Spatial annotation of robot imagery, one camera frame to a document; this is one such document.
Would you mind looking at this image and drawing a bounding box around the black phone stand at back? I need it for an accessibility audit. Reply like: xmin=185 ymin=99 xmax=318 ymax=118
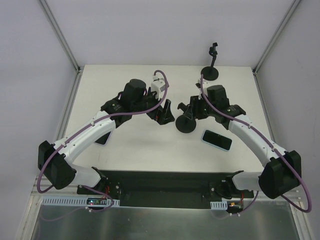
xmin=200 ymin=42 xmax=219 ymax=81

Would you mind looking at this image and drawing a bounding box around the phone with purple case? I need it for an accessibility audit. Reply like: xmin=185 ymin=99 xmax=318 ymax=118
xmin=94 ymin=132 xmax=112 ymax=146

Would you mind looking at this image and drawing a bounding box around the aluminium table rail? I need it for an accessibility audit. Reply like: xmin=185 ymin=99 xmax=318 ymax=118
xmin=15 ymin=66 xmax=85 ymax=240
xmin=253 ymin=71 xmax=311 ymax=240

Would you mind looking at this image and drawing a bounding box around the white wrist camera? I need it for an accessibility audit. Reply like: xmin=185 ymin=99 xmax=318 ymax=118
xmin=195 ymin=78 xmax=209 ymax=100
xmin=150 ymin=75 xmax=166 ymax=100

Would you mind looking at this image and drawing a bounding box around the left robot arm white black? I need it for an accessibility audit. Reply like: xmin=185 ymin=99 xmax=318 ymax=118
xmin=37 ymin=75 xmax=175 ymax=195

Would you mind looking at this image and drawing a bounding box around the purple cable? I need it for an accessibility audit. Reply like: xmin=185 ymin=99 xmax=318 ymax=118
xmin=199 ymin=73 xmax=313 ymax=220
xmin=36 ymin=69 xmax=169 ymax=222

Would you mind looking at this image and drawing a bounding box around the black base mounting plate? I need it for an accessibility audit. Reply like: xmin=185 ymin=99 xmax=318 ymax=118
xmin=76 ymin=170 xmax=261 ymax=208

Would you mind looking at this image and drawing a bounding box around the left white cable duct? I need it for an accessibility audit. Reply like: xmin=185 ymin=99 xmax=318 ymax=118
xmin=42 ymin=196 xmax=120 ymax=208

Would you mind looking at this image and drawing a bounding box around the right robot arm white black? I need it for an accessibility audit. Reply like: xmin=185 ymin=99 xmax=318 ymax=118
xmin=175 ymin=85 xmax=302 ymax=199

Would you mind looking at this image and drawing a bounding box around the white cable duct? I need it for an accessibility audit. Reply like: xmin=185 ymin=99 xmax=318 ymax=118
xmin=210 ymin=200 xmax=228 ymax=211
xmin=42 ymin=196 xmax=120 ymax=208

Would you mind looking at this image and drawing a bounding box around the aluminium frame post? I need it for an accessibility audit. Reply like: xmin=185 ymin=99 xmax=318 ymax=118
xmin=252 ymin=0 xmax=303 ymax=76
xmin=38 ymin=0 xmax=81 ymax=73

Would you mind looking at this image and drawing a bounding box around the black phone stand round base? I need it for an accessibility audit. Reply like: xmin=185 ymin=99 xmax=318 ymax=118
xmin=175 ymin=110 xmax=197 ymax=134

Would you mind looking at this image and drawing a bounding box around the phone with blue case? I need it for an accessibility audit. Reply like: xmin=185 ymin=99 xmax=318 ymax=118
xmin=201 ymin=130 xmax=232 ymax=151

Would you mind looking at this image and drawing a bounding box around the right white cable duct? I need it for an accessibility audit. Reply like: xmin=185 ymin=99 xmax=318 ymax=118
xmin=210 ymin=200 xmax=228 ymax=211

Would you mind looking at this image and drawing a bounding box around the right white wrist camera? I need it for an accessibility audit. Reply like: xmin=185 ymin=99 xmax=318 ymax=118
xmin=195 ymin=78 xmax=209 ymax=100

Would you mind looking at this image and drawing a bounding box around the left aluminium table rail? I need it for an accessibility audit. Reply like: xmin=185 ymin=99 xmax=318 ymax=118
xmin=15 ymin=66 xmax=85 ymax=240

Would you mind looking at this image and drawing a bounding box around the right aluminium frame post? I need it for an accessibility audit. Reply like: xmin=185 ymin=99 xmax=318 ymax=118
xmin=252 ymin=0 xmax=303 ymax=76

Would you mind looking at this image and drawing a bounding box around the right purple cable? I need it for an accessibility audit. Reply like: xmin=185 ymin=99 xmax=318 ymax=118
xmin=199 ymin=73 xmax=313 ymax=220

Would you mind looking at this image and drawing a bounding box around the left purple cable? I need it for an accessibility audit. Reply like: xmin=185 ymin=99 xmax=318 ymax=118
xmin=36 ymin=69 xmax=169 ymax=222

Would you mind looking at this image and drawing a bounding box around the left aluminium frame post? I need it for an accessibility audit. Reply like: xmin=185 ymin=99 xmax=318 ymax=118
xmin=38 ymin=0 xmax=81 ymax=73

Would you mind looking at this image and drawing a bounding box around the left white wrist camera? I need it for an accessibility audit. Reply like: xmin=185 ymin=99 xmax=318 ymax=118
xmin=150 ymin=75 xmax=166 ymax=100

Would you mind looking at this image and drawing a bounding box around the right aluminium table rail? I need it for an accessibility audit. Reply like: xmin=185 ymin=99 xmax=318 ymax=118
xmin=253 ymin=71 xmax=311 ymax=240

